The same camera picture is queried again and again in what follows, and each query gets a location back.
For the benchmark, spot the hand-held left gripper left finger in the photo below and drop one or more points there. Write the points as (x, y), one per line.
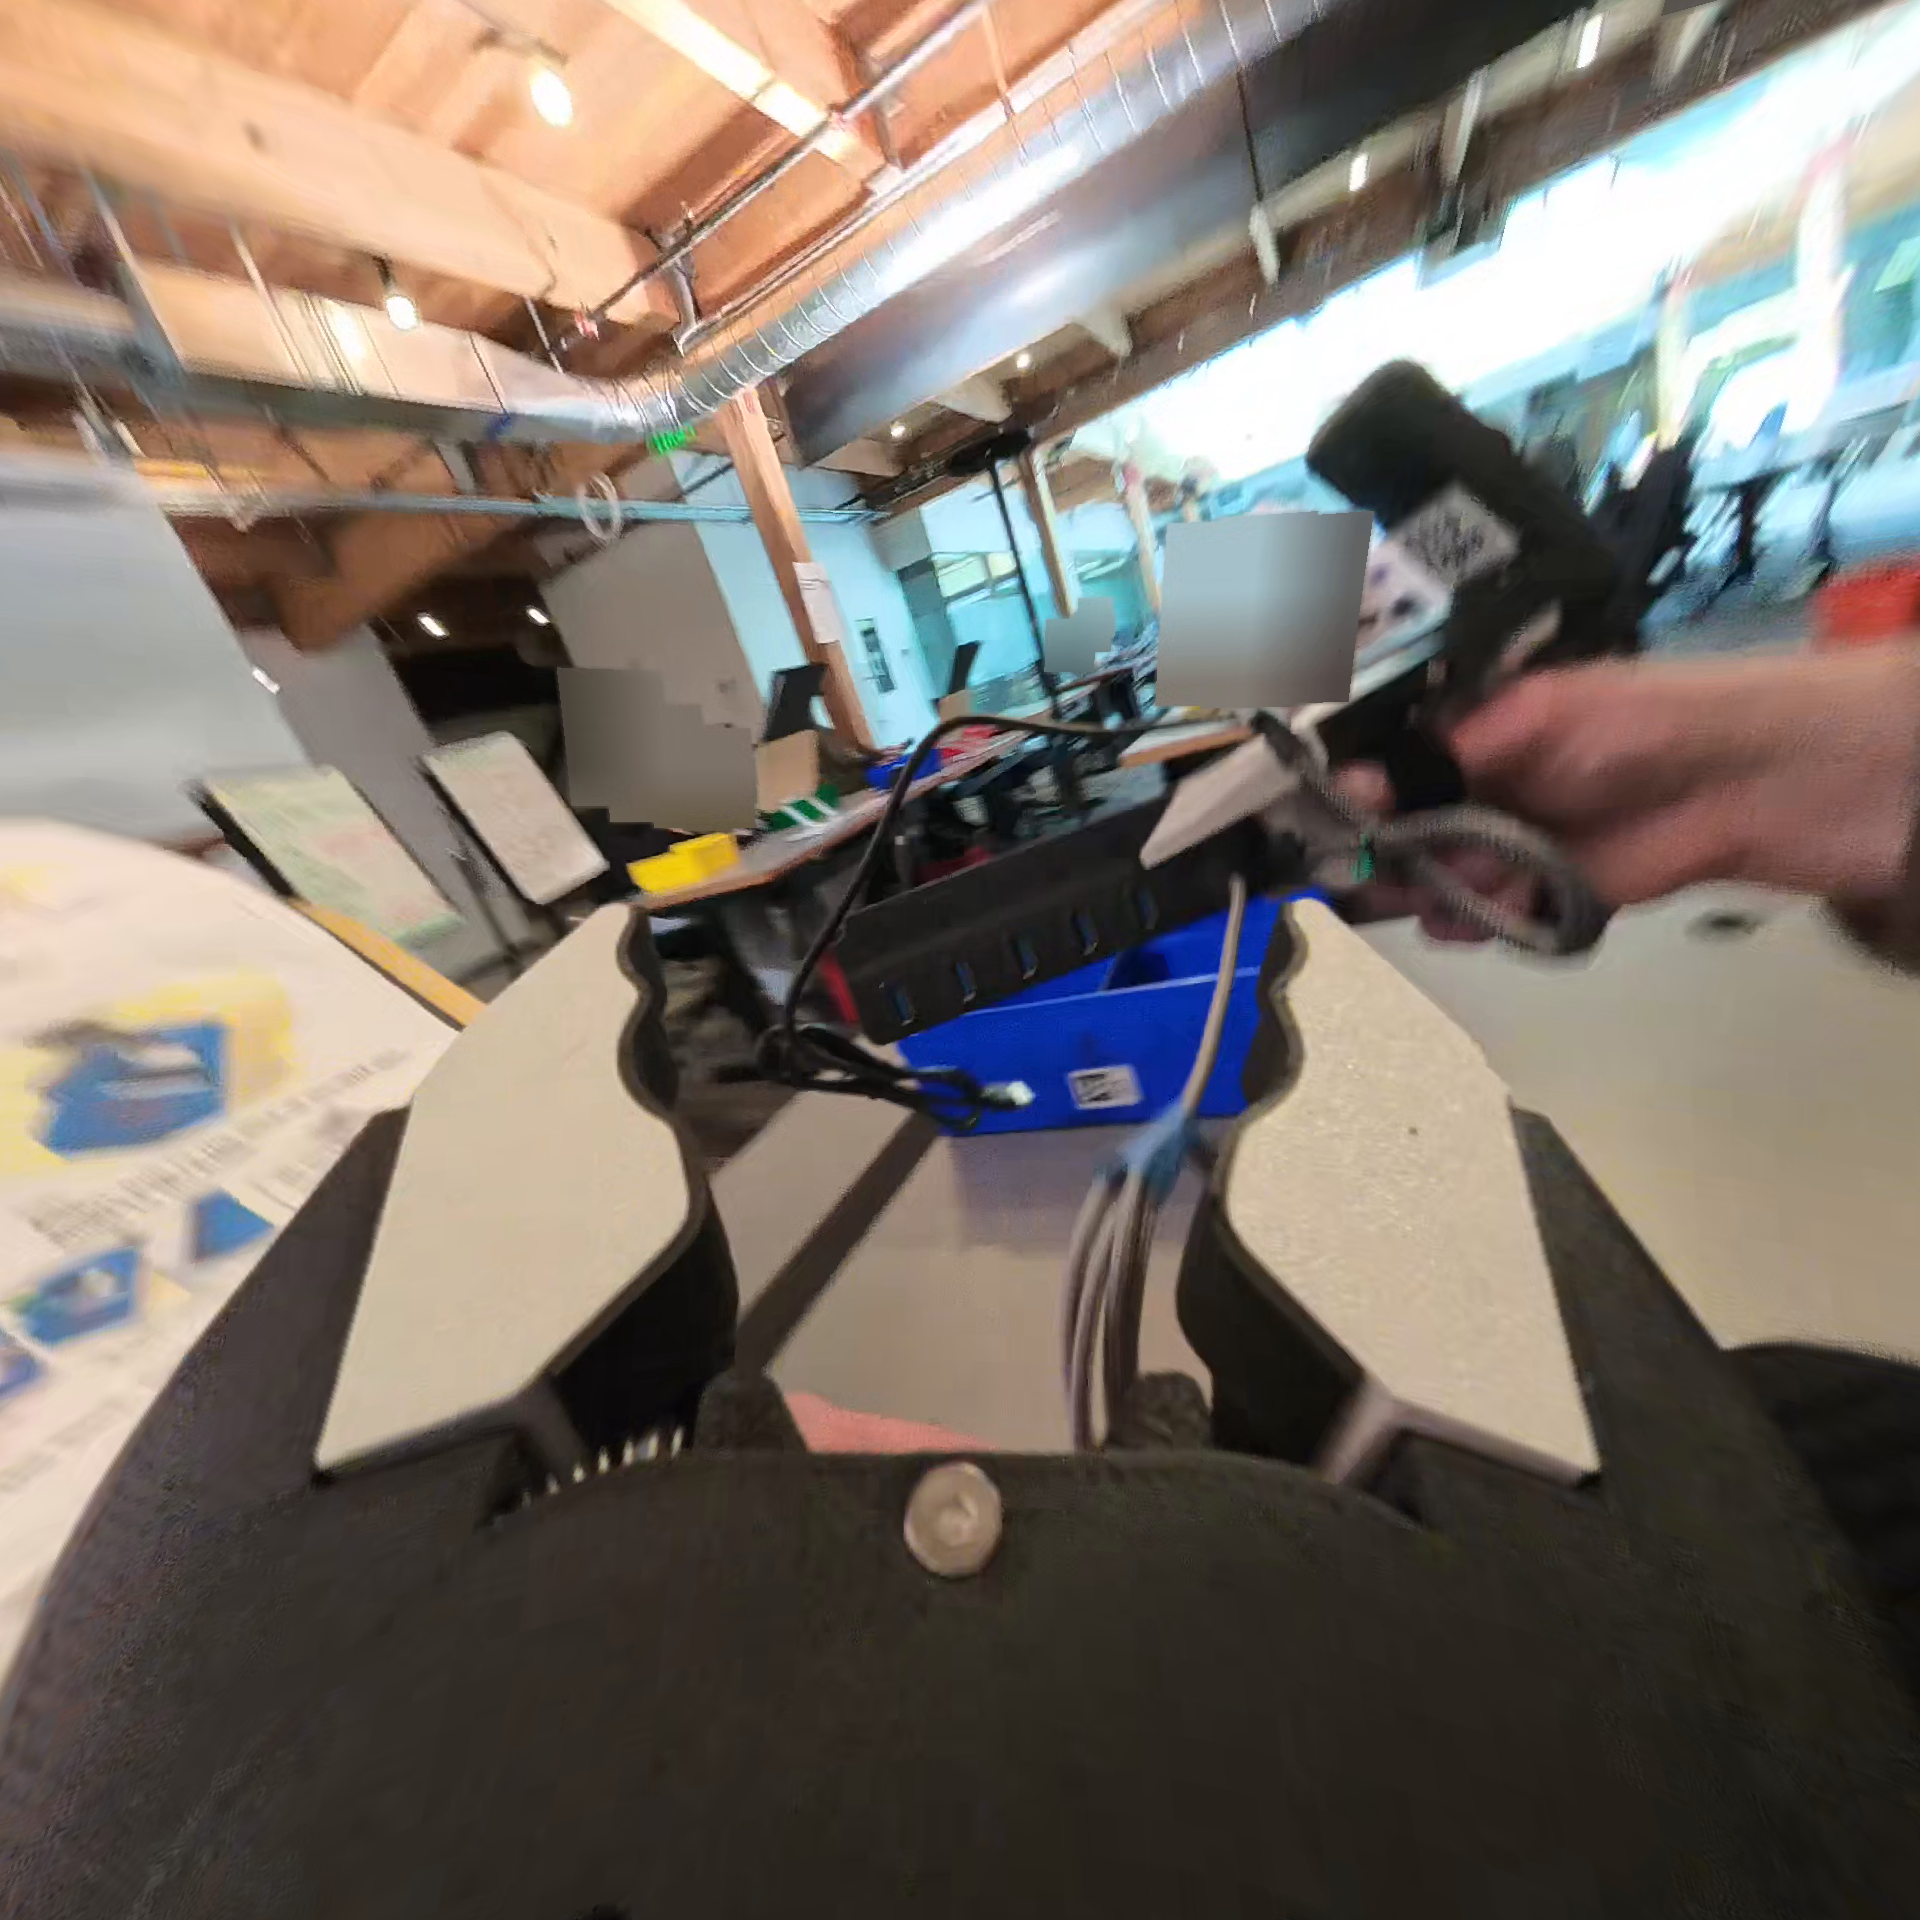
(509, 1201)

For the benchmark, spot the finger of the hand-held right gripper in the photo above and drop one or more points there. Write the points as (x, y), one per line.
(1246, 796)

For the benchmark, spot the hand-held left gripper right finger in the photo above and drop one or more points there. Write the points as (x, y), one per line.
(1394, 1201)

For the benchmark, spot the black seven-port USB hub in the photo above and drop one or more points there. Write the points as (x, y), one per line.
(872, 871)

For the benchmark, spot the person's right hand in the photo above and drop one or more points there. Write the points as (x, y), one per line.
(1680, 780)

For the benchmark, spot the blue plastic bin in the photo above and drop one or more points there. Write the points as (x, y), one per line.
(1201, 1036)

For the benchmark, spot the printed instruction sheet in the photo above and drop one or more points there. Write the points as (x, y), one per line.
(152, 1142)

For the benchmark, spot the yellow plastic bin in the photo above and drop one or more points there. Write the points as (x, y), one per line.
(684, 864)

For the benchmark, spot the handwritten whiteboard sign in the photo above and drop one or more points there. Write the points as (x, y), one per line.
(315, 856)
(517, 817)

